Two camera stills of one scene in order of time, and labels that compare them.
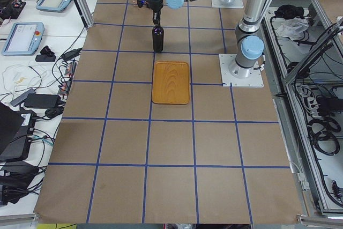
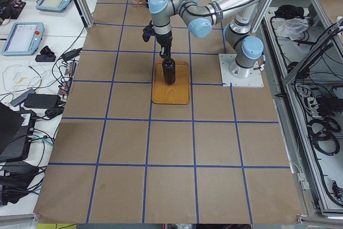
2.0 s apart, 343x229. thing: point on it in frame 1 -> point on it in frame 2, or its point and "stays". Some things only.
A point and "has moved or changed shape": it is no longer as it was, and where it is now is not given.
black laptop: (16, 130) stays
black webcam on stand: (46, 55) stays
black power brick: (42, 101) stays
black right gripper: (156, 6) -> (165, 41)
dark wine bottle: (158, 38) has moved or changed shape
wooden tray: (170, 83) stays
